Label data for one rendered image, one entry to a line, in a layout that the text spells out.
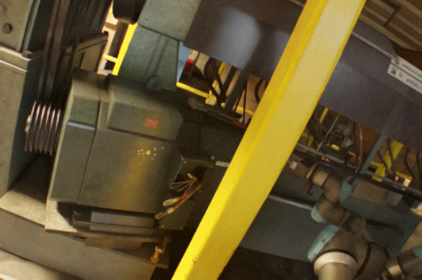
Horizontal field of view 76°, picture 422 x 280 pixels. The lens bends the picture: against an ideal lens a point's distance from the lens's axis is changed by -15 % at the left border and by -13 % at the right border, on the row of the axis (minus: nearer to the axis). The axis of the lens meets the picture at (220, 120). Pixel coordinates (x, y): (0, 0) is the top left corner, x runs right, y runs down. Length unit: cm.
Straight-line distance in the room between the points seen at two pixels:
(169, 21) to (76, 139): 85
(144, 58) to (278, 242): 143
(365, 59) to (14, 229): 196
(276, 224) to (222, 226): 125
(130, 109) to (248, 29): 83
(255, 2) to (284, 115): 101
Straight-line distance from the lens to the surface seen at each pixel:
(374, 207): 229
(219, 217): 81
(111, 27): 452
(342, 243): 87
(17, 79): 125
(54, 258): 151
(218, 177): 125
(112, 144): 105
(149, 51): 167
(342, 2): 72
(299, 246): 224
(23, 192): 146
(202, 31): 160
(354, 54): 185
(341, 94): 184
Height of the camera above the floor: 121
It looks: 16 degrees down
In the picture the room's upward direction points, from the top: 24 degrees clockwise
